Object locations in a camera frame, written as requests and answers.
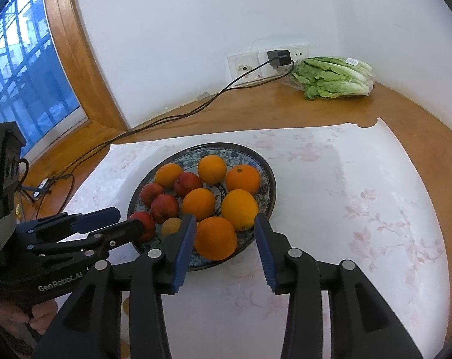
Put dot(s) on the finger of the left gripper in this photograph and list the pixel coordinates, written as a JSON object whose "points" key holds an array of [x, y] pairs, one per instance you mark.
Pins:
{"points": [[97, 244], [76, 222]]}

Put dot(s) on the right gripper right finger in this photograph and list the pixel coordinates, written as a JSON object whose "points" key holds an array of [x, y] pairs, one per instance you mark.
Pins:
{"points": [[363, 325]]}

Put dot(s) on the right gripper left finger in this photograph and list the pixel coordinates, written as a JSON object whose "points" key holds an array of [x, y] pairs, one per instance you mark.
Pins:
{"points": [[88, 324]]}

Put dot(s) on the brown longan fruit front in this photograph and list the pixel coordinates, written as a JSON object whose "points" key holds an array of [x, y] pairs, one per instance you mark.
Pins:
{"points": [[126, 306]]}

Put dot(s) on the brown longan fruit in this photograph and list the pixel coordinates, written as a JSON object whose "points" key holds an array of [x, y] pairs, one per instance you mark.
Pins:
{"points": [[170, 226], [126, 306]]}

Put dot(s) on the red apple back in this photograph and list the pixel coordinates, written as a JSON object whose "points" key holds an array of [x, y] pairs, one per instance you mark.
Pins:
{"points": [[149, 192]]}

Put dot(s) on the red apple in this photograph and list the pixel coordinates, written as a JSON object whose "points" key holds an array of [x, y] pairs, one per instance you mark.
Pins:
{"points": [[149, 192], [186, 182], [164, 207], [145, 224]]}

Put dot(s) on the red apple front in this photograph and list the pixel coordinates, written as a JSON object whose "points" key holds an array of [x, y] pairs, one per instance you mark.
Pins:
{"points": [[164, 207]]}

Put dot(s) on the small orange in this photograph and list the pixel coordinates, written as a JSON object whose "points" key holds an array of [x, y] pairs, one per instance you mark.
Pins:
{"points": [[167, 175]]}

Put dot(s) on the large orange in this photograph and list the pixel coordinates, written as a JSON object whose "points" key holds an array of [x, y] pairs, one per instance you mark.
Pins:
{"points": [[215, 239], [199, 203]]}

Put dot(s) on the large yellow-orange citrus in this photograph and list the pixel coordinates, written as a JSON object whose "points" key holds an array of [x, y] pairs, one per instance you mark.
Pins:
{"points": [[240, 208]]}

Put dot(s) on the person left hand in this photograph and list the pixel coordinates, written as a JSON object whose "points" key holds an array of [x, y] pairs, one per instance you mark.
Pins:
{"points": [[39, 317]]}

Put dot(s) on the power strip on floor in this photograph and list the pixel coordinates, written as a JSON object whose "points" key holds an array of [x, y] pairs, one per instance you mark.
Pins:
{"points": [[43, 188]]}

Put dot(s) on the white floral table mat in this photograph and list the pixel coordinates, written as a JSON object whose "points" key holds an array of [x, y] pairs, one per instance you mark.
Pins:
{"points": [[343, 192]]}

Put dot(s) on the bagged green lettuce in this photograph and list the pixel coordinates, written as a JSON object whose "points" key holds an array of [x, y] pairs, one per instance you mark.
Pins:
{"points": [[332, 77]]}

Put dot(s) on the black power adapter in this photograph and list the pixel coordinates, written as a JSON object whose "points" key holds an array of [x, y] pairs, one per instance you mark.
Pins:
{"points": [[279, 57]]}

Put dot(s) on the wooden window frame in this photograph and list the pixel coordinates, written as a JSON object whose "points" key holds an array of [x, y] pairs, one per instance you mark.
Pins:
{"points": [[49, 79]]}

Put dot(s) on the small grey wall stub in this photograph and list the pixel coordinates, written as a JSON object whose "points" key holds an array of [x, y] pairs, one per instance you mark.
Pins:
{"points": [[204, 97]]}

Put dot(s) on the white wall socket plate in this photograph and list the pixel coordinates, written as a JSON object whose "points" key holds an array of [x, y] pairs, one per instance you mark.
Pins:
{"points": [[255, 67]]}

